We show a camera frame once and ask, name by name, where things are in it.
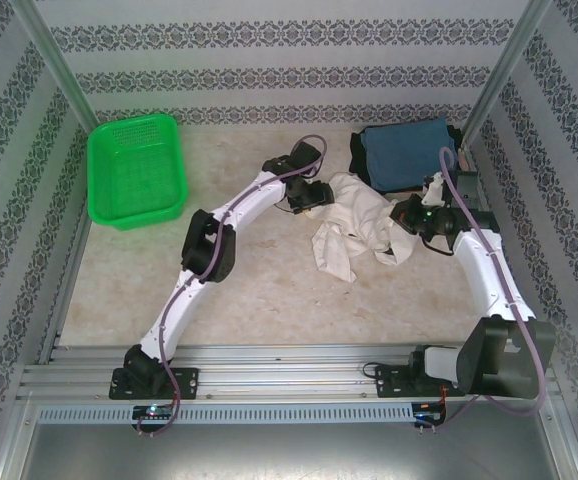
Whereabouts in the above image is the white cloth towel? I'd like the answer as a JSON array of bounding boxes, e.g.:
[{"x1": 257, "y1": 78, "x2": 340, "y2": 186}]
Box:
[{"x1": 310, "y1": 171, "x2": 420, "y2": 285}]

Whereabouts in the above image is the blue folded t-shirt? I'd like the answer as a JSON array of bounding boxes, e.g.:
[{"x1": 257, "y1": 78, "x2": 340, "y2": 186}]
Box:
[{"x1": 358, "y1": 118, "x2": 458, "y2": 195}]

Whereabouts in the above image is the green plastic basket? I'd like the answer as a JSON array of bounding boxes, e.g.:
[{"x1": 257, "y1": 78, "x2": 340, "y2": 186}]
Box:
[{"x1": 87, "y1": 113, "x2": 186, "y2": 232}]

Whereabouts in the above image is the small controller circuit board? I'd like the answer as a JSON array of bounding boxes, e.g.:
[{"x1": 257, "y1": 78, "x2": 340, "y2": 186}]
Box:
[
  {"x1": 415, "y1": 403, "x2": 448, "y2": 424},
  {"x1": 133, "y1": 405, "x2": 175, "y2": 420}
]

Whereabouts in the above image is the grey sheet metal shelf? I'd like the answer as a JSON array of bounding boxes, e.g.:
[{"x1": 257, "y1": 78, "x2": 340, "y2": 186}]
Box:
[{"x1": 16, "y1": 422, "x2": 578, "y2": 480}]

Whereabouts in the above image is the aluminium side rail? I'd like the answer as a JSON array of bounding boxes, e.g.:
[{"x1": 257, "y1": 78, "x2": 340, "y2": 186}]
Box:
[
  {"x1": 38, "y1": 219, "x2": 90, "y2": 364},
  {"x1": 468, "y1": 149, "x2": 540, "y2": 321}
]

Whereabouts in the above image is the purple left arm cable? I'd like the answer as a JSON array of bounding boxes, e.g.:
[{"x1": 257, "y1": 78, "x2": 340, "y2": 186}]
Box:
[{"x1": 136, "y1": 134, "x2": 328, "y2": 439}]

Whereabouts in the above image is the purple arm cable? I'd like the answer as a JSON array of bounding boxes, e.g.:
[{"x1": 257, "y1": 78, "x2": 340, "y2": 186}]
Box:
[
  {"x1": 136, "y1": 134, "x2": 328, "y2": 439},
  {"x1": 416, "y1": 146, "x2": 545, "y2": 436}
]

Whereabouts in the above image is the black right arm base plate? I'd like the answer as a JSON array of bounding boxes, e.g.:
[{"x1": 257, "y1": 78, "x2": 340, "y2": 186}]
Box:
[{"x1": 374, "y1": 363, "x2": 468, "y2": 399}]

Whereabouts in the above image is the aluminium mounting rail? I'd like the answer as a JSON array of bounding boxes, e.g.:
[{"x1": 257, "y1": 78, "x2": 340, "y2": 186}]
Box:
[{"x1": 18, "y1": 342, "x2": 560, "y2": 401}]

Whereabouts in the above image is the aluminium frame post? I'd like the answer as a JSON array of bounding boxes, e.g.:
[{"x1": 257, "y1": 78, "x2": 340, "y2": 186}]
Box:
[
  {"x1": 11, "y1": 0, "x2": 100, "y2": 139},
  {"x1": 461, "y1": 0, "x2": 558, "y2": 151}
]

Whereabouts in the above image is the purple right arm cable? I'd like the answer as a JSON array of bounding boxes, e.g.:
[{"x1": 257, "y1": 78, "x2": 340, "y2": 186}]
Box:
[{"x1": 416, "y1": 146, "x2": 545, "y2": 436}]

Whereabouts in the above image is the slotted grey cable duct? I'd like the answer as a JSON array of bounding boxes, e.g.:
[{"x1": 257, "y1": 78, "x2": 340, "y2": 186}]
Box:
[{"x1": 36, "y1": 403, "x2": 415, "y2": 424}]

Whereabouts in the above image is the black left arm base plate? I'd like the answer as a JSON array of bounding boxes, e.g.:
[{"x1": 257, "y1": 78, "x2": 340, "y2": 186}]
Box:
[{"x1": 108, "y1": 367, "x2": 200, "y2": 401}]

